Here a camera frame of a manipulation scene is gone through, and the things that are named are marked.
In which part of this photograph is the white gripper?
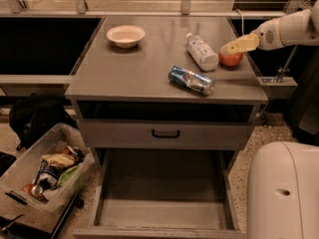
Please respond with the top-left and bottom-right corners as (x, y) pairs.
(220, 18), (284, 55)

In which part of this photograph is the red apple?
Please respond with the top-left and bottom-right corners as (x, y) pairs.
(218, 47), (243, 67)

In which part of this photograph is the clear plastic water bottle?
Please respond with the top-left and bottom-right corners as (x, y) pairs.
(185, 33), (219, 72)

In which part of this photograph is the grey drawer cabinet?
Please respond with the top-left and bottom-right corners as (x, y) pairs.
(64, 15), (269, 239)

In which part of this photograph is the closed grey drawer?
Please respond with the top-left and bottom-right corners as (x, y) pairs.
(79, 119), (254, 150)

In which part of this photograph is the open grey drawer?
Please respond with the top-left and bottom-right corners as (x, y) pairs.
(74, 149), (246, 239)

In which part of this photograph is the metal support rod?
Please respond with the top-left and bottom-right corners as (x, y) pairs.
(272, 45), (298, 84)

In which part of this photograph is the blue soda can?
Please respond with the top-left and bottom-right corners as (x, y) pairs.
(168, 66), (214, 96)

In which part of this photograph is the black office chair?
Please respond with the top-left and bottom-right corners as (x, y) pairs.
(287, 48), (319, 145)

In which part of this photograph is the white bowl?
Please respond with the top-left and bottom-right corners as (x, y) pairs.
(107, 25), (146, 49)

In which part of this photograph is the green snack bag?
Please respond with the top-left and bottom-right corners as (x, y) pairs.
(57, 165), (78, 187)

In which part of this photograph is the yellow chip bag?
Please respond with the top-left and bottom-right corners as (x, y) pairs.
(43, 153), (76, 168)

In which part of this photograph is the black backpack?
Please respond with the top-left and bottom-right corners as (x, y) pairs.
(9, 95), (77, 150)

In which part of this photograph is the blue white snack bag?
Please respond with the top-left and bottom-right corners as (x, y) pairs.
(34, 160), (61, 190)

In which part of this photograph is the clear plastic bin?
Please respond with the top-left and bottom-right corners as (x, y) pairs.
(1, 123), (96, 224)

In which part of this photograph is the silver can in bin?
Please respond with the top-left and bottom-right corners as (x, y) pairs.
(31, 185), (43, 197)

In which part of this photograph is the white cable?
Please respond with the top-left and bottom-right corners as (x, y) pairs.
(234, 8), (248, 38)

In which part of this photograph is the black drawer handle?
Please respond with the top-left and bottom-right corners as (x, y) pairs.
(152, 129), (180, 138)

